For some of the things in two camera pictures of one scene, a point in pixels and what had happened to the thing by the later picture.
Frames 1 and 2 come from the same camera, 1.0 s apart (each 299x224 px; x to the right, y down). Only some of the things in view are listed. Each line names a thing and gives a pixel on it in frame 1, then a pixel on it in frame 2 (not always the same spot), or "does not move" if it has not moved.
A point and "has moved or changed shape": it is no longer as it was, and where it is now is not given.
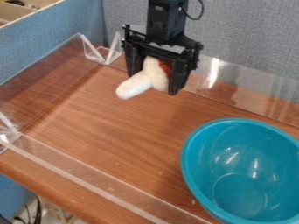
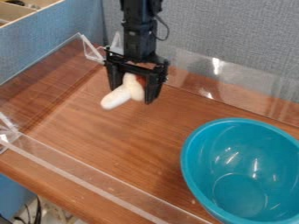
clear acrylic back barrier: x=258 y=88 does not move
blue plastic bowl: x=240 y=169 does not move
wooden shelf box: x=15 y=10 does not move
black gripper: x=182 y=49 → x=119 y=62
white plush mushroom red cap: x=154 y=77 has moved or changed shape
